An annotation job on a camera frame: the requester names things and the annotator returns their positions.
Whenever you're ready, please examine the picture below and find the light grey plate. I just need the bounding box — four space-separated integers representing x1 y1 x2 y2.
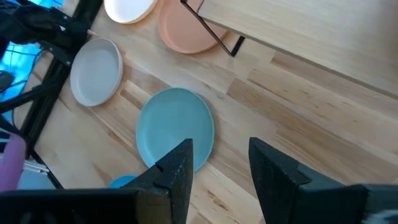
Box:
70 37 124 108

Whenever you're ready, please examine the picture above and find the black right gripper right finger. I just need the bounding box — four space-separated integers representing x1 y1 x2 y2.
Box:
248 137 398 224

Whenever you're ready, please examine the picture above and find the peach plate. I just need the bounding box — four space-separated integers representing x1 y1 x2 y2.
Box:
157 0 229 55

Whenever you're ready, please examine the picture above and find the black aluminium frame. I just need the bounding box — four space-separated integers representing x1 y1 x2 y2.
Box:
0 0 104 190

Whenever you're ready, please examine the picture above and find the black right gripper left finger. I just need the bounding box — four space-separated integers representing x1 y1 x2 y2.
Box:
0 138 194 224

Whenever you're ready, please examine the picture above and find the cream white plate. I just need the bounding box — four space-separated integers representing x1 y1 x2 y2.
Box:
103 0 159 25

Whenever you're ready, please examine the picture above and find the teal plate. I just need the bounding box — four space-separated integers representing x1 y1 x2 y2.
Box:
136 87 215 172

